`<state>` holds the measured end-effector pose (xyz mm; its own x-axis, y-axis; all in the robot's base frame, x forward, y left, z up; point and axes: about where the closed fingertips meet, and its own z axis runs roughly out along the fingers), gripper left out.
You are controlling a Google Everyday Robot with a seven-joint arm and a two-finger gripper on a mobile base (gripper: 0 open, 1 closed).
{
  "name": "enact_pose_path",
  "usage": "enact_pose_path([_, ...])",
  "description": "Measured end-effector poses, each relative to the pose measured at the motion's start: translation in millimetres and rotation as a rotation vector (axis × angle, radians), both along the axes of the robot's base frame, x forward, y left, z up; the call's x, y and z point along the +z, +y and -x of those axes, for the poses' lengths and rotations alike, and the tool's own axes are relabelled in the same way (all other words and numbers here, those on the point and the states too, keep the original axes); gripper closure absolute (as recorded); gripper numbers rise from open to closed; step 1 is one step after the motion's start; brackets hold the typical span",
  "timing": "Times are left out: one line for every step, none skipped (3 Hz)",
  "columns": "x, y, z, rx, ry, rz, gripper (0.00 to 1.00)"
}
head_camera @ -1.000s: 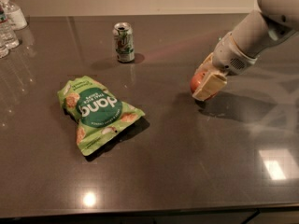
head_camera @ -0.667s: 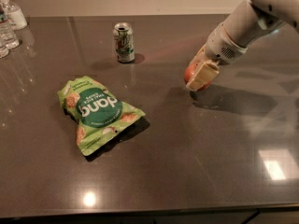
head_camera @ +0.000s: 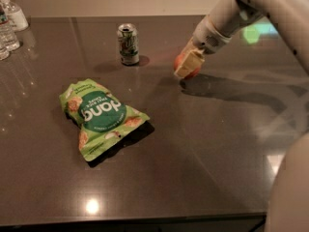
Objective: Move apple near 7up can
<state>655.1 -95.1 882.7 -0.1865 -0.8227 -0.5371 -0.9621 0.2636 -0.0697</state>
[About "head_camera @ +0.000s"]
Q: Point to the green dang chips bag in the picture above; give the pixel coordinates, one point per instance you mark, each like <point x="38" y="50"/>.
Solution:
<point x="103" y="120"/>

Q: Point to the clear bottle at edge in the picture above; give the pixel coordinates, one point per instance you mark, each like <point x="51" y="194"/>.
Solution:
<point x="4" y="52"/>

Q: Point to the red apple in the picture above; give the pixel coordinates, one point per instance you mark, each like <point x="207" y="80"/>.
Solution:
<point x="187" y="65"/>

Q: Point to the white sanitizer pump bottle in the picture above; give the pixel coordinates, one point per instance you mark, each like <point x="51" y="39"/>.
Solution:
<point x="15" y="15"/>

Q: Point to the clear plastic water bottle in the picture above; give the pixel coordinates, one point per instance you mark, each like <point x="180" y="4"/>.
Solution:
<point x="7" y="34"/>

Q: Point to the green 7up can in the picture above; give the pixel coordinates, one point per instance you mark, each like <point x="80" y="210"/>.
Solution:
<point x="128" y="44"/>

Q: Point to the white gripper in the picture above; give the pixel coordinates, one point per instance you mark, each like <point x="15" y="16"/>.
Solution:
<point x="209" y="37"/>

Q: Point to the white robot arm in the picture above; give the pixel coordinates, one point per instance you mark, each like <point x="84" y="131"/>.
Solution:
<point x="288" y="205"/>

